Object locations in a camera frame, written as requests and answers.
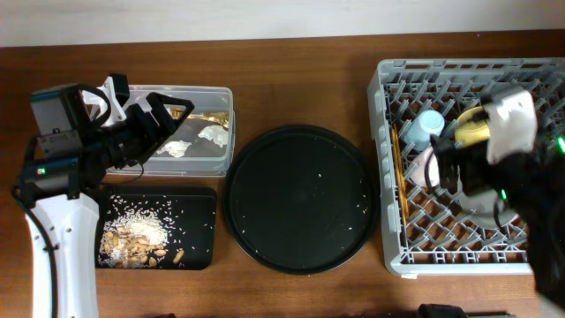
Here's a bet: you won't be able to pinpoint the light grey round plate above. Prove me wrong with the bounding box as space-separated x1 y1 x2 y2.
457 180 517 230

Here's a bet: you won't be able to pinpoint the yellow bowl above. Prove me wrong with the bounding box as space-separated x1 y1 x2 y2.
455 107 490 147

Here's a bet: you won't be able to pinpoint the pink plastic cup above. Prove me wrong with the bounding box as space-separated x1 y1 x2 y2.
410 147 441 187

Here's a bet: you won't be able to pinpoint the light blue plastic cup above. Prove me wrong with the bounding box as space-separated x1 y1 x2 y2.
403 110 445 152

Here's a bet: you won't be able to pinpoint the gold snack wrapper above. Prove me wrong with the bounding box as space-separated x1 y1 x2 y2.
168 107 230 129

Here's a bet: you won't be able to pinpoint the wooden chopstick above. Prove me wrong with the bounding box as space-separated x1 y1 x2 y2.
393 124 410 229
390 127 408 226

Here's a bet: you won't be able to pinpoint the nut and rice food scraps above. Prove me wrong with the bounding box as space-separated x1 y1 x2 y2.
97 193 213 269

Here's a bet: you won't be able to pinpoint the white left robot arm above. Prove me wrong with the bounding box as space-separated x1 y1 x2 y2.
11 80 194 317

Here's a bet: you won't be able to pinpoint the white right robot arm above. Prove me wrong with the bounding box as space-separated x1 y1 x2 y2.
431 135 564 309

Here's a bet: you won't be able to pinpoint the clear plastic waste bin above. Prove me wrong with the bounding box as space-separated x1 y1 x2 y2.
107 85 236 178

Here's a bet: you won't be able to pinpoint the grey dishwasher rack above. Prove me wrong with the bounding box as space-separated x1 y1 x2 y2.
367 57 564 278

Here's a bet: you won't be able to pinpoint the crumpled white tissue left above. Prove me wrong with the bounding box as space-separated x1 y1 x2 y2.
155 140 192 158

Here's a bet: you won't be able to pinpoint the crumpled white tissue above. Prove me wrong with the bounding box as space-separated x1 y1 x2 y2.
198 125 229 148
155 140 192 158

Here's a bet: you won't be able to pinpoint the crumpled white tissue right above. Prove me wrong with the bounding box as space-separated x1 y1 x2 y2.
198 125 229 148

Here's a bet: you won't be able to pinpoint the black rectangular tray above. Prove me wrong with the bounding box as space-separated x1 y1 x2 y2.
94 185 218 271

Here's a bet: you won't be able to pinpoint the round black tray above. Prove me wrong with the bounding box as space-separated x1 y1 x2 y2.
222 125 380 276

